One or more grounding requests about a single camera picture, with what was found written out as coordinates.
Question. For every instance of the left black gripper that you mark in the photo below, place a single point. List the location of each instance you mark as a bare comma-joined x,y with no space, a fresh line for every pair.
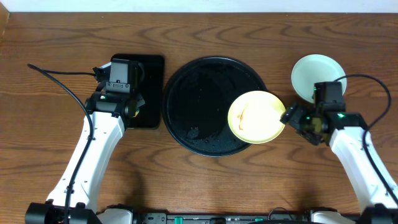
138,101

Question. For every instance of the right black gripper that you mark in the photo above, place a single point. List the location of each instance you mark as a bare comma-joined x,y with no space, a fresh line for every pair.
292,116

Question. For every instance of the yellow plate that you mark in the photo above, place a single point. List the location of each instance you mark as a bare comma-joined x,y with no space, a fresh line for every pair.
254,117

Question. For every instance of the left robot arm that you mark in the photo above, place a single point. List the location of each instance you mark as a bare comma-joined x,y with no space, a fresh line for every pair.
74,199

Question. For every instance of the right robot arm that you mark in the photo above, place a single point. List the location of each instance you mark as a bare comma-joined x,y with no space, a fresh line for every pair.
345,133

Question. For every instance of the black rectangular tray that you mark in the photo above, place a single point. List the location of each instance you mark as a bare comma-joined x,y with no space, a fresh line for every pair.
150,89

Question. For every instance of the black round tray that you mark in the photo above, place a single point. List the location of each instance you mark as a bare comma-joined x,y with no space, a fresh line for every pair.
197,99

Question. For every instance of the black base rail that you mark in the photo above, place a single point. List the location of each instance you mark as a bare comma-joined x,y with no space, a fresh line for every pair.
199,218

